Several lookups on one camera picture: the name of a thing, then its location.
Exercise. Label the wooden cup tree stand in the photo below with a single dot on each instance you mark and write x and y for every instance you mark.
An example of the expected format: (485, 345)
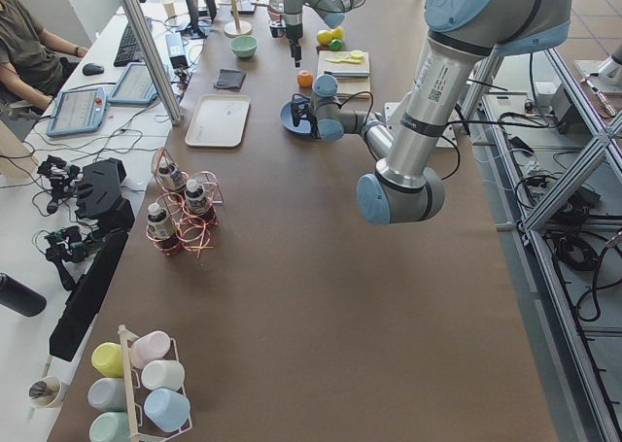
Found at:
(238, 27)

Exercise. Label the black computer mouse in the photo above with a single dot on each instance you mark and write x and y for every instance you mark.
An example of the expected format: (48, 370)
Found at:
(92, 69)

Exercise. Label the copper wire bottle rack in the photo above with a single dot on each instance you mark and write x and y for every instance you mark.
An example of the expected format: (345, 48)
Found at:
(193, 232)

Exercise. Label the black keyboard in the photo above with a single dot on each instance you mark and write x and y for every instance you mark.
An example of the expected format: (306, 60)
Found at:
(128, 49)

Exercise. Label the yellow cup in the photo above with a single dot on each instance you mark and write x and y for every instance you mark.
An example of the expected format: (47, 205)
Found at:
(106, 358)

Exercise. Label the yellow plastic knife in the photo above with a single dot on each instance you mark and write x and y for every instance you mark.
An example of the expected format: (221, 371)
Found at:
(345, 58)

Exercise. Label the dark drink bottle three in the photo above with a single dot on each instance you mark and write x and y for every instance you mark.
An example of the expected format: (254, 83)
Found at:
(161, 227)

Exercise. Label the blue cup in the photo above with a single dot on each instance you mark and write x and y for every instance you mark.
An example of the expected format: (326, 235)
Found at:
(167, 409)

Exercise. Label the white cup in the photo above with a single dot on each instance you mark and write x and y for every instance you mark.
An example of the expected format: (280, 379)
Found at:
(160, 373)

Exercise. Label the dark drink bottle one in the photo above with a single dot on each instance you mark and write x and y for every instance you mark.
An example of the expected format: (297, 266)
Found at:
(171, 177)

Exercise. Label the teach pendant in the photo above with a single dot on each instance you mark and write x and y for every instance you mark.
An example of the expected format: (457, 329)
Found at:
(78, 111)
(135, 87)

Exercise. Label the steel muddler black tip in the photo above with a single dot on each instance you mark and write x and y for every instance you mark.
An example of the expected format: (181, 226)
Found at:
(347, 75)

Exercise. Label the paper cup with utensils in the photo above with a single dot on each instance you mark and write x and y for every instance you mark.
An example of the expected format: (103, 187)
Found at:
(48, 392)

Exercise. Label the seated person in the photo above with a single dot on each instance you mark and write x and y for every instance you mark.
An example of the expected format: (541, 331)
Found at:
(34, 61)

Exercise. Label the blue round plate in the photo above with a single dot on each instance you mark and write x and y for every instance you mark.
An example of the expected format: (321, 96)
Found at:
(286, 121)

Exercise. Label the orange fruit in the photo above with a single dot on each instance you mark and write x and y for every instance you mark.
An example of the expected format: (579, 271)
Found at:
(305, 78)

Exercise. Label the cream rectangular tray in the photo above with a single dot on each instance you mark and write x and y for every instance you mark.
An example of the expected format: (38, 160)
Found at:
(218, 121)

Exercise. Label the grey cup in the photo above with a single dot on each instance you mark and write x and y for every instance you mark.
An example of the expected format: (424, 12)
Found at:
(107, 395)

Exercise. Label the grey folded cloth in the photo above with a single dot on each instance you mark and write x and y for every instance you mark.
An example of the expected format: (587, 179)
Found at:
(230, 79)

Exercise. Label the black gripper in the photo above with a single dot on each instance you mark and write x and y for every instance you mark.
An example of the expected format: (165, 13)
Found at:
(305, 112)
(293, 32)

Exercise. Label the teach pendant far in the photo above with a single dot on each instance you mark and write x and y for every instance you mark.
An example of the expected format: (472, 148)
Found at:
(135, 87)

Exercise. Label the green cup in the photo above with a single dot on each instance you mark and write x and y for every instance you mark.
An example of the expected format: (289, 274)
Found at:
(110, 427)

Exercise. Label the wooden cup rack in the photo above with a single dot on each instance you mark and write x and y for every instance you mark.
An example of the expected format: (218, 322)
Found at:
(140, 428)

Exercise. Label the green bowl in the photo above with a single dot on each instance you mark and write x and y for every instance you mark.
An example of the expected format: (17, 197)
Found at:
(244, 47)

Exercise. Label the pink bowl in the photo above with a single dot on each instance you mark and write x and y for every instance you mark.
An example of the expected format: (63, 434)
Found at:
(275, 11)

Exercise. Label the green lime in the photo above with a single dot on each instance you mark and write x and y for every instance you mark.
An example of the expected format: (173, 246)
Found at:
(335, 45)

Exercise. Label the yellow lemon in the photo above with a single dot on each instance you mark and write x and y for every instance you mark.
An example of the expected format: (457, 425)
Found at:
(324, 37)
(337, 33)

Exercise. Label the wooden cutting board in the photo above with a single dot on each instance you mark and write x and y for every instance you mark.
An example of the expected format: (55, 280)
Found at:
(345, 87)

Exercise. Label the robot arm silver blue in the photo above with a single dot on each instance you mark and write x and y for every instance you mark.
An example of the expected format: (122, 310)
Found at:
(402, 187)
(288, 15)

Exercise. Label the teach pendant near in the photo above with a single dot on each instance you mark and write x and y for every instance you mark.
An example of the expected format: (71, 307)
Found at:
(78, 111)

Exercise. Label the pink cup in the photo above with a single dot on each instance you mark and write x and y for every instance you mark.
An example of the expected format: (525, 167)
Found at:
(153, 346)

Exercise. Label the yellow lemon upper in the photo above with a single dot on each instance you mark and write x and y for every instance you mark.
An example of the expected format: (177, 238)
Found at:
(324, 37)

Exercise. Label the dark drink bottle two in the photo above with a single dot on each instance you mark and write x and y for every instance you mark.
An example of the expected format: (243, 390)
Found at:
(196, 198)

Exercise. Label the aluminium frame post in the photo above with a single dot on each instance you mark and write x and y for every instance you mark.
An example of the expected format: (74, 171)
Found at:
(135, 17)

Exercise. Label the yellow lemon lower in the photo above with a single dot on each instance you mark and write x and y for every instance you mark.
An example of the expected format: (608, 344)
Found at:
(337, 33)

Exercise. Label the black water bottle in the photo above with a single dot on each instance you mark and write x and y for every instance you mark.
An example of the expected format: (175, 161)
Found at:
(20, 298)

